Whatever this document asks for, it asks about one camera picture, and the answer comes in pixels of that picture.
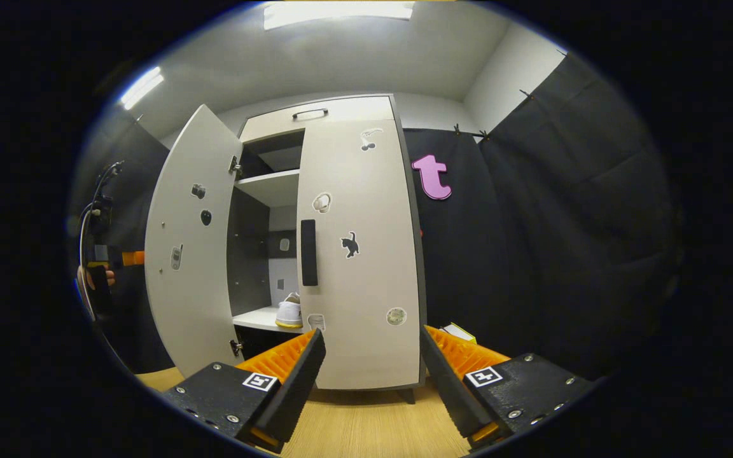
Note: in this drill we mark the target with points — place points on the white cabinet door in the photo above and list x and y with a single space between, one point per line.
366 286
191 305

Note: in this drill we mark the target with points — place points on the large ceiling light panel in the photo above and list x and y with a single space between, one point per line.
338 14

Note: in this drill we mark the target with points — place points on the black backdrop cloth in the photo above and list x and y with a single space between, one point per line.
570 242

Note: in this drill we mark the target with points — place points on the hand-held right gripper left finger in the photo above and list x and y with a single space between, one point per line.
290 388

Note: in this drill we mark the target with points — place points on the white canvas shoe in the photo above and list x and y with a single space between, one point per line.
289 313

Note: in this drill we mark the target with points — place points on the small ceiling light panel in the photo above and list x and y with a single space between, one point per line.
142 88

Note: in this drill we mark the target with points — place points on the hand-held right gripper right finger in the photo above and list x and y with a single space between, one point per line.
446 388

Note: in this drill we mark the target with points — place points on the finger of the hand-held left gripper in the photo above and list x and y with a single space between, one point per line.
133 258

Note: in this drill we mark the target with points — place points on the white shoe cabinet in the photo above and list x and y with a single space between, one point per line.
366 286

